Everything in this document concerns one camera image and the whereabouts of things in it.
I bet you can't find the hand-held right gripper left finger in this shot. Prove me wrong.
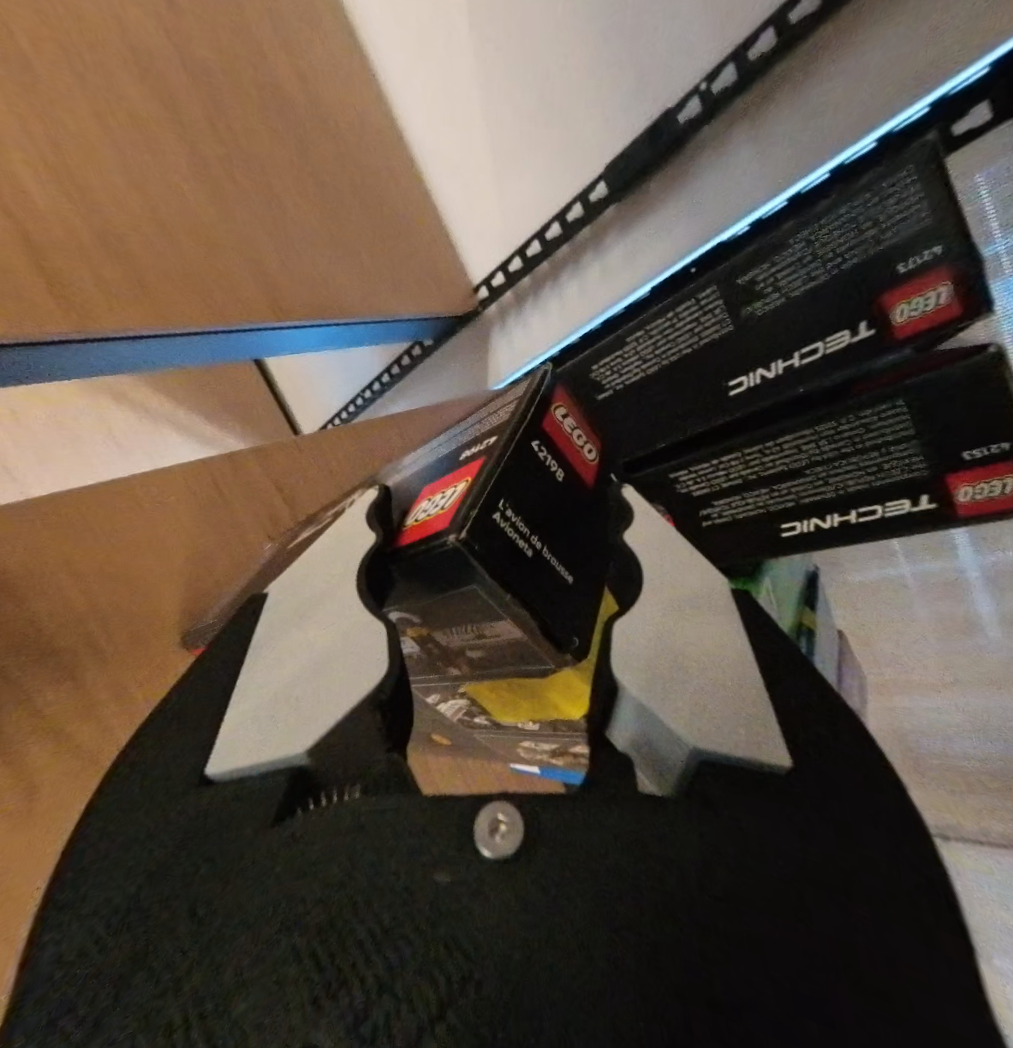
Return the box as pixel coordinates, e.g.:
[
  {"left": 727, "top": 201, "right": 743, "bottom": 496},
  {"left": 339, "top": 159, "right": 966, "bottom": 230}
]
[{"left": 204, "top": 487, "right": 416, "bottom": 781}]

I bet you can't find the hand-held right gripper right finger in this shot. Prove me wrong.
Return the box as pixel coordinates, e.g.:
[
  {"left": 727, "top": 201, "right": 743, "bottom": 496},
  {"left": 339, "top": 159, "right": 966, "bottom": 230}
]
[{"left": 606, "top": 483, "right": 796, "bottom": 797}]

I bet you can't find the green lego box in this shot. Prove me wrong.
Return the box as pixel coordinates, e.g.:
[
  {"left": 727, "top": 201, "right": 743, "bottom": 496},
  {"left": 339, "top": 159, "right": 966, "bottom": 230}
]
[{"left": 731, "top": 561, "right": 843, "bottom": 656}]

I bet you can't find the blue plane lego box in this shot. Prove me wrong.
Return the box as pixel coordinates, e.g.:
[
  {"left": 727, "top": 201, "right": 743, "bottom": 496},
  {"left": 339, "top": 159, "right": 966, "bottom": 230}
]
[{"left": 183, "top": 364, "right": 624, "bottom": 797}]

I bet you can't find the black race car lego box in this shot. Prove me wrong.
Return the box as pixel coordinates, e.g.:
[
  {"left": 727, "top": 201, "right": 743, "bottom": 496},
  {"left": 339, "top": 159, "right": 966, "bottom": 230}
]
[{"left": 621, "top": 344, "right": 1013, "bottom": 576}]

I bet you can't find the dark lego box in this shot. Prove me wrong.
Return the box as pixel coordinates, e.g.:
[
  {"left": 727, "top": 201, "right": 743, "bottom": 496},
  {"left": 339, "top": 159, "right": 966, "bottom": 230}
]
[{"left": 559, "top": 135, "right": 994, "bottom": 472}]

